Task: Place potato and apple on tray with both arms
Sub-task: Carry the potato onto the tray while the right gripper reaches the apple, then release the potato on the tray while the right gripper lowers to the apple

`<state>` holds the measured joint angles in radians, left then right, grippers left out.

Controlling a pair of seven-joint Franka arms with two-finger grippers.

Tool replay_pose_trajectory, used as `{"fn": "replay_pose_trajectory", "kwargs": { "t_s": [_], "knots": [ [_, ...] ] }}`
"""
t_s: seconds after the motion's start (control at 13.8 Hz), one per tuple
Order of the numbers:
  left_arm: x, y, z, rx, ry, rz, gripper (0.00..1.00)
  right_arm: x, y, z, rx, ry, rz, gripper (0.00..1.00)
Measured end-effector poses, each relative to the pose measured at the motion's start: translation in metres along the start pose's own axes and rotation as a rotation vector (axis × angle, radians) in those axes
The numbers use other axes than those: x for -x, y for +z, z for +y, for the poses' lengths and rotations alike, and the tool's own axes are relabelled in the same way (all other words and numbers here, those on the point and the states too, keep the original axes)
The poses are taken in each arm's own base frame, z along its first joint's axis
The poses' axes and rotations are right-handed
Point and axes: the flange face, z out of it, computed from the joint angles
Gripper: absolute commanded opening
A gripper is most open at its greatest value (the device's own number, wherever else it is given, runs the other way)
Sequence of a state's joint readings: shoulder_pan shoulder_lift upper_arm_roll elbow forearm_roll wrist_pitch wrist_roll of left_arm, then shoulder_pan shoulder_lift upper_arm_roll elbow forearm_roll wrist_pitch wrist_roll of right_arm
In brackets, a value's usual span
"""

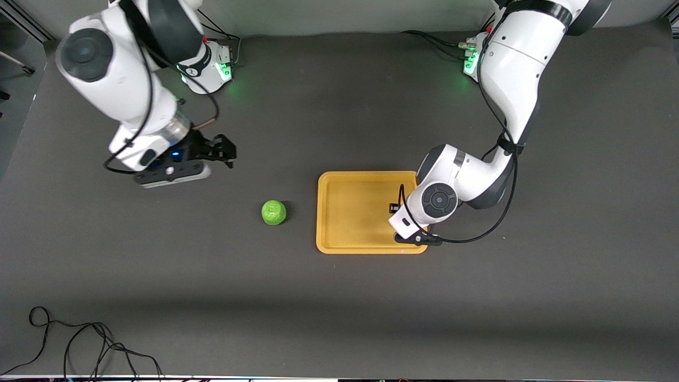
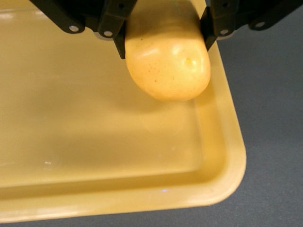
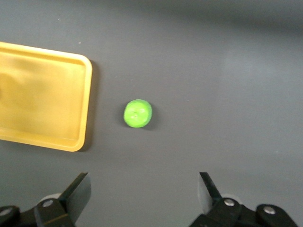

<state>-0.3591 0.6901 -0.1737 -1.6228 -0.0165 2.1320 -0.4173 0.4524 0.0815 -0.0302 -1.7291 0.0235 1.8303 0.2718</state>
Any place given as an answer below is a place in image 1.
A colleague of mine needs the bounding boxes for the green apple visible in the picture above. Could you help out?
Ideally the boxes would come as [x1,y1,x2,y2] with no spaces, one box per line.
[261,199,288,226]

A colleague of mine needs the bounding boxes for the black left arm base cables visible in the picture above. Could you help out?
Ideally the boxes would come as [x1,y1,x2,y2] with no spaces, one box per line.
[401,10,497,60]

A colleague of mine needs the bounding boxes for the black arm base cables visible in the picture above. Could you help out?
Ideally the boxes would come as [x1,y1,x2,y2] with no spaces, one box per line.
[197,10,242,70]
[401,10,497,60]

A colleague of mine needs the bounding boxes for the orange plastic tray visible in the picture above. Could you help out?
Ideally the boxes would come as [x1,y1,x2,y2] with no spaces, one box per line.
[316,171,429,255]

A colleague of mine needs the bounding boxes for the aluminium frame rail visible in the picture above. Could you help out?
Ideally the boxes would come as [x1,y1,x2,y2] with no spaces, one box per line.
[0,10,55,43]

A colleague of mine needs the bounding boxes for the dark grey table mat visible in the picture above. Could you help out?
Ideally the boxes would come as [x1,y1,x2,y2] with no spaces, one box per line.
[0,21,679,379]

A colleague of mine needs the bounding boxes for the black right arm base cables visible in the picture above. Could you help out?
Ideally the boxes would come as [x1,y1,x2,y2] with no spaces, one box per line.
[197,10,242,70]

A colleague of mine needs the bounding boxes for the thin black loose cable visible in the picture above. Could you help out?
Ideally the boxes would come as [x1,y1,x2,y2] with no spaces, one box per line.
[0,306,165,381]

